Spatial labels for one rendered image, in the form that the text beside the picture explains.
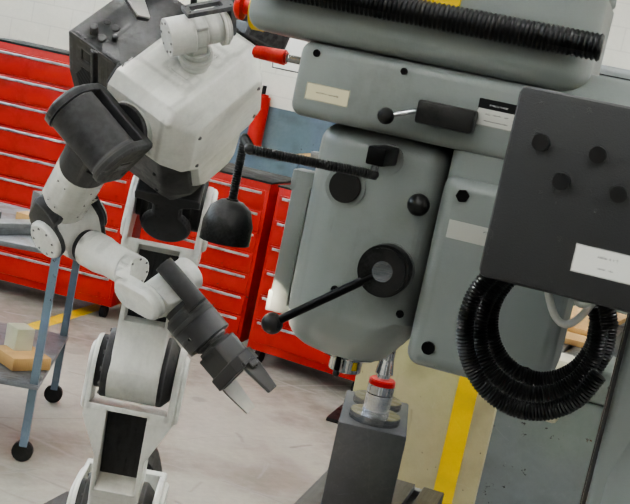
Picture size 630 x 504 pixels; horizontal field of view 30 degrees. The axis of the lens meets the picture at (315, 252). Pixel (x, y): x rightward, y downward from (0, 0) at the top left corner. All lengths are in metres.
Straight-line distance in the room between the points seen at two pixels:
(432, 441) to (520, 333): 2.00
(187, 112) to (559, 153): 0.95
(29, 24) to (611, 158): 11.15
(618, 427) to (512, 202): 0.37
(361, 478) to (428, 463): 1.47
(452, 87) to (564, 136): 0.30
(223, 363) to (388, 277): 0.61
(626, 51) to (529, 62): 9.15
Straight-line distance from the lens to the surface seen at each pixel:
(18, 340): 4.85
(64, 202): 2.19
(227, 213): 1.67
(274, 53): 1.84
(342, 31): 1.58
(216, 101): 2.13
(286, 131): 11.16
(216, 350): 2.10
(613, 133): 1.28
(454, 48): 1.55
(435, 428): 3.53
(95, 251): 2.23
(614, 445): 1.54
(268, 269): 6.58
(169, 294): 2.12
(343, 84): 1.59
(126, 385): 2.43
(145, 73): 2.13
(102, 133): 2.03
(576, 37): 1.50
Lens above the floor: 1.71
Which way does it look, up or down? 9 degrees down
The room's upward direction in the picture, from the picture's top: 12 degrees clockwise
